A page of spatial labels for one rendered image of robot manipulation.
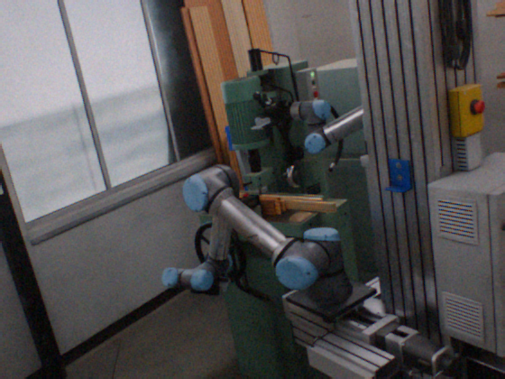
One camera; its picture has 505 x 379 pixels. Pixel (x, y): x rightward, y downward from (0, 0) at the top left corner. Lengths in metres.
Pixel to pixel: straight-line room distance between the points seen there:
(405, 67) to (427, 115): 0.15
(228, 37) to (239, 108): 1.82
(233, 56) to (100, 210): 1.54
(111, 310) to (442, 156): 2.58
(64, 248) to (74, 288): 0.25
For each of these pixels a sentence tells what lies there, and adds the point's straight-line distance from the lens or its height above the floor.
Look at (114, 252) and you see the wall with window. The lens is 3.67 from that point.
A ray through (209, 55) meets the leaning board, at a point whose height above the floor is 1.57.
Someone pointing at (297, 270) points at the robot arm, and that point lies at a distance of 1.72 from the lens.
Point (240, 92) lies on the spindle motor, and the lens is 2.48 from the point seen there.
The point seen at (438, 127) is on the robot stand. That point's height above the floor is 1.37.
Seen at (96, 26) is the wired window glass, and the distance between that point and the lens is 3.73.
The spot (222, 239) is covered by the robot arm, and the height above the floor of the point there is 0.99.
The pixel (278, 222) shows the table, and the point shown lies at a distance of 2.44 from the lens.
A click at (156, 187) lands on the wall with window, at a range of 3.83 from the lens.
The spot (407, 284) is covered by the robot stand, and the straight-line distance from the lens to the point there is 1.87.
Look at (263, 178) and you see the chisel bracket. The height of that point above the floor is 1.04.
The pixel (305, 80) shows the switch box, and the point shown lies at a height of 1.44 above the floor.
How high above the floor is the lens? 1.73
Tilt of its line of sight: 17 degrees down
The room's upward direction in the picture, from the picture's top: 11 degrees counter-clockwise
